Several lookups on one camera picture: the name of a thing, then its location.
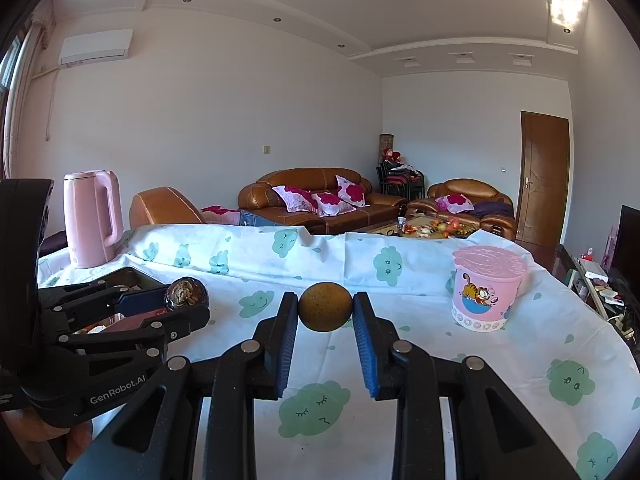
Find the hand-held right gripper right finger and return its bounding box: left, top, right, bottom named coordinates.
left=352, top=291, right=566, bottom=480

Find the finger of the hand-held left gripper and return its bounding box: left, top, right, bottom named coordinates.
left=55, top=304, right=211, bottom=356
left=37, top=280, right=173, bottom=326

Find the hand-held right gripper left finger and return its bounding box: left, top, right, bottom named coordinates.
left=65, top=291, right=300, bottom=480

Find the round dark snack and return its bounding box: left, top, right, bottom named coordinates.
left=164, top=276, right=209, bottom=312

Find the pink tin box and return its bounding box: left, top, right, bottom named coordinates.
left=70, top=267, right=173, bottom=336

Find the yellow-brown longan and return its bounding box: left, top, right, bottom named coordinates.
left=298, top=282, right=353, bottom=332

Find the person's left hand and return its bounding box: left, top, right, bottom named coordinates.
left=20, top=405, right=93, bottom=466

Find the dark purple cushion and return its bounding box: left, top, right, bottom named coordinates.
left=39, top=230, right=68, bottom=258

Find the cloud print tablecloth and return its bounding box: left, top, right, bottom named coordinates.
left=37, top=225, right=636, bottom=480

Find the pink electric kettle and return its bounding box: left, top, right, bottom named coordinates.
left=63, top=170, right=124, bottom=269

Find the orange-brown leather chair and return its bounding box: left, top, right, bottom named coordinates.
left=129, top=186, right=206, bottom=230

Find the coffee table with fruit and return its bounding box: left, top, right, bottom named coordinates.
left=352, top=212, right=483, bottom=240

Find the pink cartoon cat cup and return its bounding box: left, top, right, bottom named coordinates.
left=451, top=245, right=528, bottom=333

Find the pink flower pillow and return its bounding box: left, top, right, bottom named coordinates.
left=311, top=191, right=357, bottom=217
left=435, top=193, right=474, bottom=214
left=271, top=185, right=318, bottom=213
left=335, top=175, right=372, bottom=207

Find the brown leather sofa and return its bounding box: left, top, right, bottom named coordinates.
left=237, top=167, right=408, bottom=235

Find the stack of dark chairs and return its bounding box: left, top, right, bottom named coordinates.
left=377, top=157, right=426, bottom=198

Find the window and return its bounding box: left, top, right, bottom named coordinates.
left=0, top=35, right=31, bottom=161

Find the purple blanket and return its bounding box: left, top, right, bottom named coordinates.
left=472, top=201, right=515, bottom=219

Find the brown leather armchair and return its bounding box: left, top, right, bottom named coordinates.
left=406, top=178, right=516, bottom=241

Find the white air conditioner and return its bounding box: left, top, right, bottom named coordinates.
left=58, top=29, right=135, bottom=67

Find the cluttered television stand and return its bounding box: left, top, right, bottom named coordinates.
left=555, top=245, right=640, bottom=351

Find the brown wooden door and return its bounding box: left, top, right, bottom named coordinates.
left=515, top=110, right=571, bottom=261

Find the black television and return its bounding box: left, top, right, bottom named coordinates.
left=612, top=204, right=640, bottom=306

